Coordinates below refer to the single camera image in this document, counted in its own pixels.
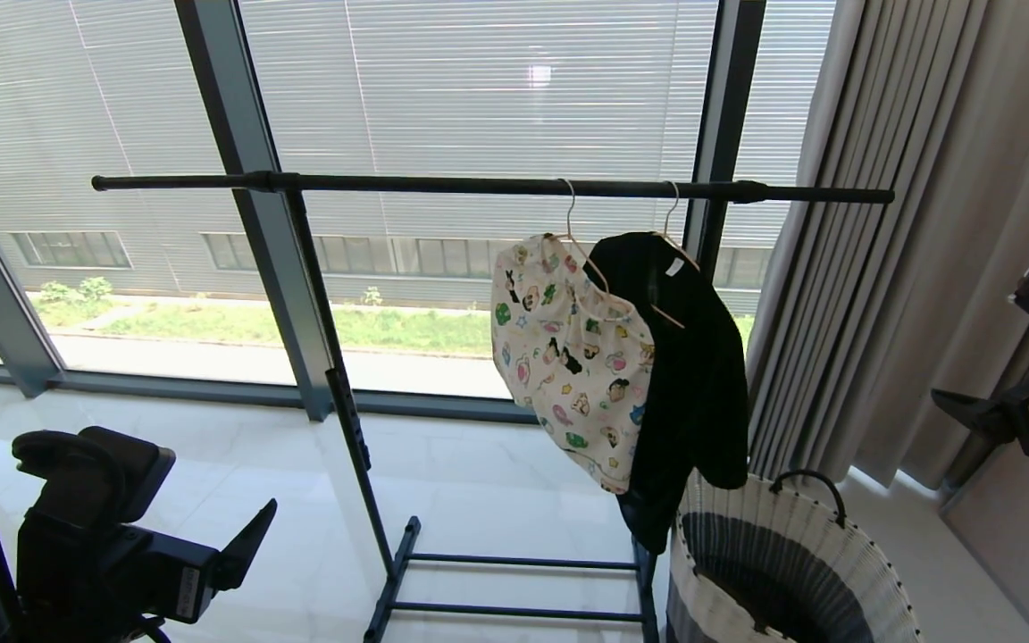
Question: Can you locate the cream printed garment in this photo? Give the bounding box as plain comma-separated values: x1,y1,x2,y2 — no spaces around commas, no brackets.
489,234,657,496

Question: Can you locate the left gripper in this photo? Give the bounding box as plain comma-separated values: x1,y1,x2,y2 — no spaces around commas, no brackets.
16,500,178,626

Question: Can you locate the pink clothes hanger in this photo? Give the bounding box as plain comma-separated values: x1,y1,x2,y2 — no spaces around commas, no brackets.
548,178,633,322
644,180,704,330

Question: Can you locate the black garment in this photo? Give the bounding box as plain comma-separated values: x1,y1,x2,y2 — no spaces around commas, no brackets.
583,231,751,555

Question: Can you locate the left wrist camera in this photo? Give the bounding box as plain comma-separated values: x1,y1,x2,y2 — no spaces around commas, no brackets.
166,538,222,625

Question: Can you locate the black clothes rack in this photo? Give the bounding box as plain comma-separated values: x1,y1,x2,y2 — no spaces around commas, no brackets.
90,171,897,643

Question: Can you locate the beige curtain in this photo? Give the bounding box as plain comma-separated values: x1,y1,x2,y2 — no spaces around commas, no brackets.
745,0,1029,494

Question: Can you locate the white laundry basket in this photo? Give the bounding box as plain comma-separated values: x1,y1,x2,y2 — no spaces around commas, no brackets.
664,468,923,643

